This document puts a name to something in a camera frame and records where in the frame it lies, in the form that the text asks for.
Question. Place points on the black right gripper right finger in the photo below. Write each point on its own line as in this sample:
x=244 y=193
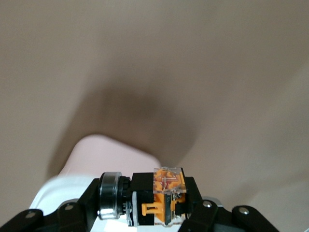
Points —
x=205 y=217

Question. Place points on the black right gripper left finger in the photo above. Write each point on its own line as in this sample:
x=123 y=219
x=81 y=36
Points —
x=79 y=215

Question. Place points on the orange black push-button switch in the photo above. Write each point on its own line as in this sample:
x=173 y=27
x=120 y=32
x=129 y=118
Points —
x=144 y=183

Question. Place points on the pink box with white lid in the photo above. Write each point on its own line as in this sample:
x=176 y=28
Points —
x=103 y=154

